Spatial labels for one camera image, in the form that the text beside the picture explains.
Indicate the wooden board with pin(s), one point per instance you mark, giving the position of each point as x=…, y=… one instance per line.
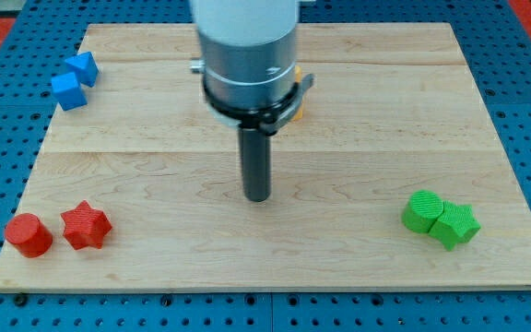
x=394, y=109

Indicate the green cylinder block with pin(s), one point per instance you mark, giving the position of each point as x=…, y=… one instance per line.
x=423, y=208

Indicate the green star block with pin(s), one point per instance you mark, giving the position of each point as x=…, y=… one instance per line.
x=457, y=224

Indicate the blue triangle block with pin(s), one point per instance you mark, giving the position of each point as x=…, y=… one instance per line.
x=84, y=66

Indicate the red star block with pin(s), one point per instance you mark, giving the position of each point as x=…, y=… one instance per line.
x=85, y=226

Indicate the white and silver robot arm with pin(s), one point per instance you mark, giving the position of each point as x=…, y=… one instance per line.
x=248, y=60

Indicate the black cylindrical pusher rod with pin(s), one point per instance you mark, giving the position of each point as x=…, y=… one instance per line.
x=255, y=153

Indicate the red cylinder block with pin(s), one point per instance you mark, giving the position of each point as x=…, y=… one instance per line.
x=28, y=235

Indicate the blue cube block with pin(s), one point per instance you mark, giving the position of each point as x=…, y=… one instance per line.
x=68, y=92

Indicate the yellow block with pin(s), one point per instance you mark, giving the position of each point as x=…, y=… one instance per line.
x=298, y=77

